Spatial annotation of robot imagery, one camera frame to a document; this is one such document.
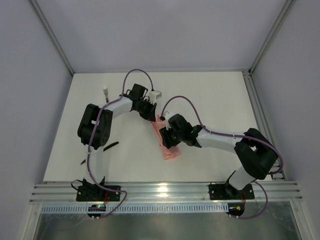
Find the slotted cable duct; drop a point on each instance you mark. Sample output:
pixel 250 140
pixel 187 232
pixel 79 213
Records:
pixel 138 208

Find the aluminium rail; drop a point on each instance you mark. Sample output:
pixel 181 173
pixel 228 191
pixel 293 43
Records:
pixel 166 192
pixel 257 107

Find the black handled knife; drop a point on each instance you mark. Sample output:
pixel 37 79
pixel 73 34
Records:
pixel 104 149

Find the right corner aluminium post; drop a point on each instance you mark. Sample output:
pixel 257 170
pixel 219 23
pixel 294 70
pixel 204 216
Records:
pixel 272 33

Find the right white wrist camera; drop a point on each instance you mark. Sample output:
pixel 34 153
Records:
pixel 165 118

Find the small controller board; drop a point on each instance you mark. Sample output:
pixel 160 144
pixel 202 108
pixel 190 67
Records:
pixel 235 209
pixel 95 211

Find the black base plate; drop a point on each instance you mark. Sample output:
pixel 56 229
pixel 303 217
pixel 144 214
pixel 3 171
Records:
pixel 90 192
pixel 224 191

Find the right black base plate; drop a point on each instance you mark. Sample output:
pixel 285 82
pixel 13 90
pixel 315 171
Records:
pixel 224 191

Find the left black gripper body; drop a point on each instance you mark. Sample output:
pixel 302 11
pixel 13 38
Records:
pixel 149 111

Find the front aluminium rail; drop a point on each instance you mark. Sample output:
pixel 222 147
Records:
pixel 166 192

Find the left small controller board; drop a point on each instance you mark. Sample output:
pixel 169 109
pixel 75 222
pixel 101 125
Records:
pixel 95 211

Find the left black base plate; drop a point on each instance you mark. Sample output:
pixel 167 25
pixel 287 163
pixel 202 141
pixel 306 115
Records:
pixel 90 192

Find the right small controller board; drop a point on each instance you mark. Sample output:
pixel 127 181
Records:
pixel 235 209

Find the right side aluminium rail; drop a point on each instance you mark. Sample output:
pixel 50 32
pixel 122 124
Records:
pixel 257 107

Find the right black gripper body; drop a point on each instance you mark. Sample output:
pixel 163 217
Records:
pixel 166 137

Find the pink cloth napkin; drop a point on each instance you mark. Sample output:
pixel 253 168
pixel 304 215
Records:
pixel 168 151

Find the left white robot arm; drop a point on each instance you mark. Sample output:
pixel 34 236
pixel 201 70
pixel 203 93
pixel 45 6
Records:
pixel 95 128

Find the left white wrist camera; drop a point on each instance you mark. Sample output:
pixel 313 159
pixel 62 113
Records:
pixel 153 96

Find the corner aluminium post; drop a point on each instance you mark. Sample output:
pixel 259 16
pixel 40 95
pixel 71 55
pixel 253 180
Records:
pixel 272 33
pixel 51 35

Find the left corner aluminium post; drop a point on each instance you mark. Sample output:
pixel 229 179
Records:
pixel 51 35

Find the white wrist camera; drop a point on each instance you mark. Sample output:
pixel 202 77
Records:
pixel 153 96
pixel 165 118

